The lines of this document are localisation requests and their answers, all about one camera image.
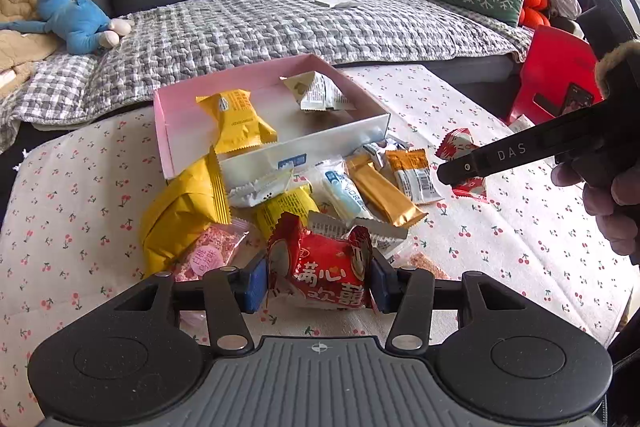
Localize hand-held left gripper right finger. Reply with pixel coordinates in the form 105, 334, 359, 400
370, 251, 526, 354

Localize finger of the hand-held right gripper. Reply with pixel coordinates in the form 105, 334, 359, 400
436, 121, 563, 186

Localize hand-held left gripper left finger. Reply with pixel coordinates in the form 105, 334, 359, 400
107, 256, 270, 355

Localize red and white snack packet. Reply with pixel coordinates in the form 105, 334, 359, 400
434, 128, 488, 202

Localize gold bar snack packet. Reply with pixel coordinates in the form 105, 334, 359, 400
345, 154, 428, 228

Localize pink cardboard box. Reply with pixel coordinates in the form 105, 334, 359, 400
152, 53, 392, 188

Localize person's right hand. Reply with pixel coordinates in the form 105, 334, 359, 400
551, 158, 640, 258

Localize pink rice cracker packet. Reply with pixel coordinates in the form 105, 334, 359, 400
167, 219, 251, 283

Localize red plastic chair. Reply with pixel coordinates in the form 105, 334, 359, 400
505, 25, 606, 125

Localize small yellow snack packet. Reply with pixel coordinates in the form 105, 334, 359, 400
252, 186, 321, 240

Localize orange and white snack packet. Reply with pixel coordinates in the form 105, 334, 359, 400
385, 148, 446, 205

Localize white dotted snack packet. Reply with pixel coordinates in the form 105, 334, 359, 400
227, 167, 296, 208

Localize light blue snack packet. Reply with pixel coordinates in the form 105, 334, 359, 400
307, 159, 373, 223

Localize cherry print tablecloth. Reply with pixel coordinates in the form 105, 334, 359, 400
0, 64, 633, 427

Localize large yellow snack bag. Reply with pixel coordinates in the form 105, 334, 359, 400
139, 147, 232, 275

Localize orange cushions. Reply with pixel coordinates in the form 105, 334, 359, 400
517, 0, 553, 28

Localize white triangular snack packet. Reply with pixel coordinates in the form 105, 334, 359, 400
279, 72, 357, 112

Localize grey checked quilt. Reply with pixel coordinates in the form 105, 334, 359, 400
0, 0, 536, 152

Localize blue plush toy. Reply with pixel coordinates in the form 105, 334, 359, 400
0, 0, 133, 56

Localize black frame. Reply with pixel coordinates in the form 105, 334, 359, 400
582, 0, 640, 52

